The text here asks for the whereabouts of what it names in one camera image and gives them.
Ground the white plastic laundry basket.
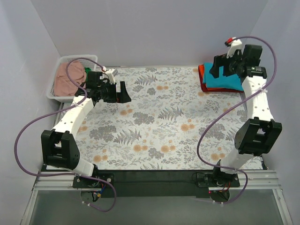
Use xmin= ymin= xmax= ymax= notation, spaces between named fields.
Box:
xmin=46 ymin=54 xmax=98 ymax=103

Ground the teal t-shirt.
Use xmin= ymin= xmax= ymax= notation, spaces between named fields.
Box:
xmin=203 ymin=62 xmax=243 ymax=91

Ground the aluminium frame rail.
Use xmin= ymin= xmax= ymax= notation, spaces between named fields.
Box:
xmin=33 ymin=170 xmax=282 ymax=191

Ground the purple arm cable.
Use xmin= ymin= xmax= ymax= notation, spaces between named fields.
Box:
xmin=196 ymin=36 xmax=278 ymax=205
xmin=14 ymin=57 xmax=117 ymax=212

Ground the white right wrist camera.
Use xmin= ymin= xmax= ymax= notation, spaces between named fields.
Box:
xmin=225 ymin=37 xmax=242 ymax=58

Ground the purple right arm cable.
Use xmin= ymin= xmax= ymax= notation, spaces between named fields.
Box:
xmin=196 ymin=36 xmax=278 ymax=205

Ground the folded dark red t-shirt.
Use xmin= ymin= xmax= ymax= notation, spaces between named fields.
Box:
xmin=198 ymin=67 xmax=242 ymax=93

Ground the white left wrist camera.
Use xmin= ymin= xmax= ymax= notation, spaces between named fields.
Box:
xmin=103 ymin=68 xmax=118 ymax=84

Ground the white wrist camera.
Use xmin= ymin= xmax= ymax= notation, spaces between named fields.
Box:
xmin=225 ymin=37 xmax=242 ymax=58
xmin=103 ymin=68 xmax=118 ymax=84

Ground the green garment in basket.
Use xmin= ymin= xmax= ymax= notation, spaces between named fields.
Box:
xmin=84 ymin=67 xmax=92 ymax=74

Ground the floral patterned table mat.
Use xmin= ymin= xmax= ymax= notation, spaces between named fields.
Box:
xmin=75 ymin=67 xmax=247 ymax=170

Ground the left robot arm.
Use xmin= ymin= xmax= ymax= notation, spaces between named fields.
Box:
xmin=41 ymin=69 xmax=131 ymax=188

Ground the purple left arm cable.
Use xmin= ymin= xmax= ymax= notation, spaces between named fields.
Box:
xmin=14 ymin=57 xmax=117 ymax=212

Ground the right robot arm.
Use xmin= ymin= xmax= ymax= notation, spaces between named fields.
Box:
xmin=210 ymin=40 xmax=282 ymax=186

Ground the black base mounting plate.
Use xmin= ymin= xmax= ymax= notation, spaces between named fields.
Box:
xmin=73 ymin=170 xmax=240 ymax=198

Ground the pink crumpled garment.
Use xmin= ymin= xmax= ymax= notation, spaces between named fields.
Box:
xmin=54 ymin=60 xmax=87 ymax=97

